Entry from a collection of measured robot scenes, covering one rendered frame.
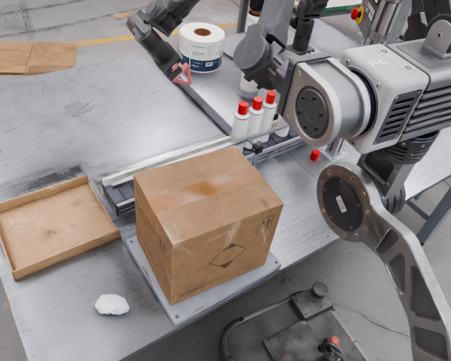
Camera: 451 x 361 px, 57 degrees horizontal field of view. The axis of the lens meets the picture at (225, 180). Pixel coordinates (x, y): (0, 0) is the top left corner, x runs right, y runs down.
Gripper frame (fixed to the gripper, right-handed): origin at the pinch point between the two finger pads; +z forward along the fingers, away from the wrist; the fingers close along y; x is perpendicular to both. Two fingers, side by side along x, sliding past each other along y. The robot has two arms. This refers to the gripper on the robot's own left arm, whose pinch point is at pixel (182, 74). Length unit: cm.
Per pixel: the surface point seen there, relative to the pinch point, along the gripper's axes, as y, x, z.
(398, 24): -22, -60, 25
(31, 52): 250, 87, 74
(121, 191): -12.7, 38.7, 6.7
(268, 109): -8.7, -14.1, 29.6
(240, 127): -11.1, -2.7, 24.0
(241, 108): -10.0, -6.9, 18.6
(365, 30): -15, -53, 26
